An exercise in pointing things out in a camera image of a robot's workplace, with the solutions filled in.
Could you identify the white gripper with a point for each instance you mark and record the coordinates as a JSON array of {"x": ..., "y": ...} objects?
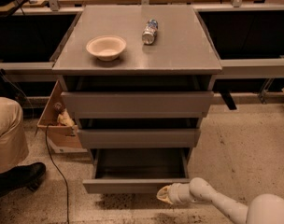
[{"x": 175, "y": 193}]

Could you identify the grey bottom drawer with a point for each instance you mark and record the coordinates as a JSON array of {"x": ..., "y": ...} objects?
[{"x": 136, "y": 170}]

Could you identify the grey drawer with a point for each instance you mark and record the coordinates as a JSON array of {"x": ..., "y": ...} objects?
[
  {"x": 136, "y": 97},
  {"x": 138, "y": 133},
  {"x": 136, "y": 170}
]

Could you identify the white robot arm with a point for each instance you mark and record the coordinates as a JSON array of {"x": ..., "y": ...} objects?
[{"x": 264, "y": 209}]

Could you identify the grey middle drawer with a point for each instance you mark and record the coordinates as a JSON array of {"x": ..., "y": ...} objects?
[{"x": 138, "y": 133}]

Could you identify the grey drawer cabinet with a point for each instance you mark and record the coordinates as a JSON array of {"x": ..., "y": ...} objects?
[{"x": 138, "y": 77}]

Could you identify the grey top drawer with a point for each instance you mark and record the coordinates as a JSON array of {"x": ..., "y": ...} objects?
[{"x": 136, "y": 97}]

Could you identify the crumpled item in crate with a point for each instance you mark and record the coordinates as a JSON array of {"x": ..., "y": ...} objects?
[{"x": 63, "y": 116}]

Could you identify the black leather shoe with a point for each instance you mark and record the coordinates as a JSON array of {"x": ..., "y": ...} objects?
[{"x": 25, "y": 176}]

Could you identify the beige paper bowl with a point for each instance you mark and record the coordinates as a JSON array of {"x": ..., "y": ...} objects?
[{"x": 106, "y": 47}]

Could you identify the person's khaki trouser leg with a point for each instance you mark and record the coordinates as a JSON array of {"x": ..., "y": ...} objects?
[{"x": 13, "y": 144}]

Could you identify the crushed soda can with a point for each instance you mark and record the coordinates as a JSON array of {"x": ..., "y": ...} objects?
[{"x": 150, "y": 32}]

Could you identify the grey metal rail frame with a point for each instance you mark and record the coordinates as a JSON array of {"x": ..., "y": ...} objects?
[{"x": 257, "y": 67}]

